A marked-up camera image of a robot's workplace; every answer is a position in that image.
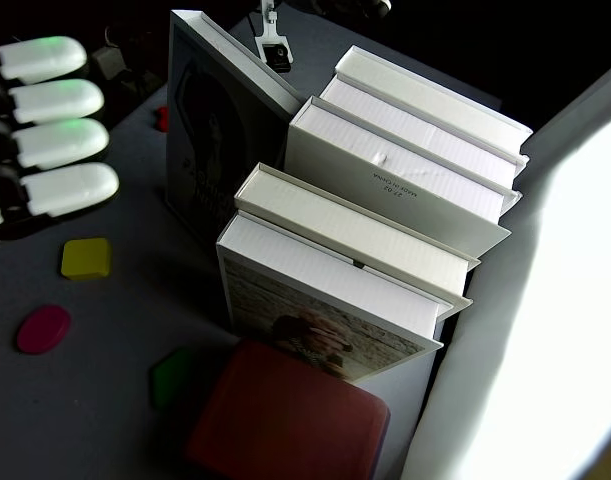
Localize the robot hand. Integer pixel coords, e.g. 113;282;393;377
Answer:
0;34;120;249
284;0;394;19

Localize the book with dark portrait cover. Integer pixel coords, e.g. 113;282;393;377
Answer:
165;8;307;249

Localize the white power adapter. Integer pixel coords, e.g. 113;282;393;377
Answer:
92;45;124;76

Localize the yellow square block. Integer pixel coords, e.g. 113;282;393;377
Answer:
59;237;112;281

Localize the white book marked made-in-china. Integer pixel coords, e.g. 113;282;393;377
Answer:
286;94;525;259

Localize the magenta oval block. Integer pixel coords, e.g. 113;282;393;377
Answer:
16;304;72;356

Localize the book with photo cover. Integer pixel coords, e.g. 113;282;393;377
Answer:
214;209;475;386

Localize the green block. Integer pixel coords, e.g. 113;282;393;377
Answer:
151;346;201;409

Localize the grey tablecloth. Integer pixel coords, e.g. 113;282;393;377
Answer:
0;14;504;480

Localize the black wrist camera white bracket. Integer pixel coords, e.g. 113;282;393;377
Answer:
254;0;294;74

